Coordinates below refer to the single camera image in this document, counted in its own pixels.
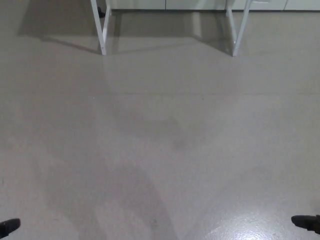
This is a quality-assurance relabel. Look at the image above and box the white cabinet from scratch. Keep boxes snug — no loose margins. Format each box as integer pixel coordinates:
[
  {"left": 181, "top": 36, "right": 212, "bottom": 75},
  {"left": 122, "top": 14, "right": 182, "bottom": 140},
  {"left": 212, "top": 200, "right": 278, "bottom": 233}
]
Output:
[{"left": 111, "top": 0, "right": 320, "bottom": 12}]

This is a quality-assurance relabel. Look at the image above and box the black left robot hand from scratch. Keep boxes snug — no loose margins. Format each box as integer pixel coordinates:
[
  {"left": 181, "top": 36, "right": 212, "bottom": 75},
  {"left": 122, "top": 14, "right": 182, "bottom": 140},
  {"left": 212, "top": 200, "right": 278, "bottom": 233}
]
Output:
[{"left": 0, "top": 218, "right": 21, "bottom": 237}]

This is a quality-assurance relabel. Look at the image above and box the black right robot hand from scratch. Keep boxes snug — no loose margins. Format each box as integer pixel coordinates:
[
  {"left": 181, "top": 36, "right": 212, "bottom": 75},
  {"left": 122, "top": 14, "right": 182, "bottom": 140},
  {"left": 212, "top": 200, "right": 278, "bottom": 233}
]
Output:
[{"left": 291, "top": 214, "right": 320, "bottom": 233}]

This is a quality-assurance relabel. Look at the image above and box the white metal-frame table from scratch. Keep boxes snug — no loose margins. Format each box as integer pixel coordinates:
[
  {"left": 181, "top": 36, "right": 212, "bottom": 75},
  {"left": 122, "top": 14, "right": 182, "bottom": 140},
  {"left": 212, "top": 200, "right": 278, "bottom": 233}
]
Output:
[{"left": 90, "top": 0, "right": 253, "bottom": 57}]

